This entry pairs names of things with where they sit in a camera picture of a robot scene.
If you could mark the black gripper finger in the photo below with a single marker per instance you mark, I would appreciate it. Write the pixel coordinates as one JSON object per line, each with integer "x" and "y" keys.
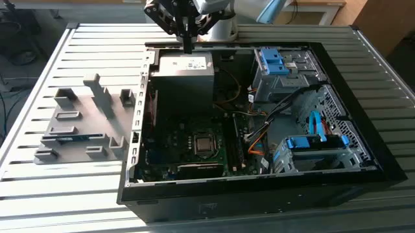
{"x": 162, "y": 14}
{"x": 202, "y": 28}

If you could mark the green RAM stick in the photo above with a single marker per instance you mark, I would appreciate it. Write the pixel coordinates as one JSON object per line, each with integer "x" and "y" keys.
{"x": 70, "y": 138}

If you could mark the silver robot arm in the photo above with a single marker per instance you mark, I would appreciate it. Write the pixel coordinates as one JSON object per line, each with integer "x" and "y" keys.
{"x": 223, "y": 31}

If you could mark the black RAM slot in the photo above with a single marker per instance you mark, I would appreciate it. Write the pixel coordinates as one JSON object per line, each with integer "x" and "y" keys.
{"x": 229, "y": 143}

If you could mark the grey power supply unit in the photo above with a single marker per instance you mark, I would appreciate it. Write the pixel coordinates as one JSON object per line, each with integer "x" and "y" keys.
{"x": 182, "y": 85}

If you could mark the tall grey drive cage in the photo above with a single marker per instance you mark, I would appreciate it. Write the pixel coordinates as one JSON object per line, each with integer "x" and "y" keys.
{"x": 275, "y": 87}

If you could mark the grey parts rack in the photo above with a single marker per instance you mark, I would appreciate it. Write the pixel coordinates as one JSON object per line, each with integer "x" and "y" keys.
{"x": 85, "y": 109}

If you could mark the dark wheeled cart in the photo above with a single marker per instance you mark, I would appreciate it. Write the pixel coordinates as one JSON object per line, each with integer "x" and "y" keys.
{"x": 24, "y": 57}

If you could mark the silver CPU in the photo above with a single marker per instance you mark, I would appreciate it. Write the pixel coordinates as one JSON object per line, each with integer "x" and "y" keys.
{"x": 205, "y": 143}

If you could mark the green motherboard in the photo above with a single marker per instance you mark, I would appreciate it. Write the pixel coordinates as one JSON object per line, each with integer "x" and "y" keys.
{"x": 169, "y": 145}

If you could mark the black CPU socket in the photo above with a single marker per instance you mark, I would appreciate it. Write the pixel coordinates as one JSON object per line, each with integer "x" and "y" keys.
{"x": 205, "y": 154}

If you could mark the wooden cabinet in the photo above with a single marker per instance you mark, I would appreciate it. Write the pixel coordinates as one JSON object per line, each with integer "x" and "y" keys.
{"x": 382, "y": 24}

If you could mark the blue carrier with disk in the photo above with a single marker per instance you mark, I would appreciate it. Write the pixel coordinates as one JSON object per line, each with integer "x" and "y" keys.
{"x": 302, "y": 142}

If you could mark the blue plastic latch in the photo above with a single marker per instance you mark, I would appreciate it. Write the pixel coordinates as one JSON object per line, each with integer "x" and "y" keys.
{"x": 277, "y": 155}

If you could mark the black graphics card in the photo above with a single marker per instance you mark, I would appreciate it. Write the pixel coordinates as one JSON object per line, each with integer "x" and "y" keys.
{"x": 201, "y": 171}

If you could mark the low grey drive cage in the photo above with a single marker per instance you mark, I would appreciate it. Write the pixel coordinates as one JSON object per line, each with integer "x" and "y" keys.
{"x": 325, "y": 154}

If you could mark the black PC case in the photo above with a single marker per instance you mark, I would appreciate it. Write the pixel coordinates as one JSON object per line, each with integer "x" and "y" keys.
{"x": 227, "y": 201}

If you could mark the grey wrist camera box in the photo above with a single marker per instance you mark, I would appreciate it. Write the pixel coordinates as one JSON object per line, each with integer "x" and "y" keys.
{"x": 211, "y": 6}

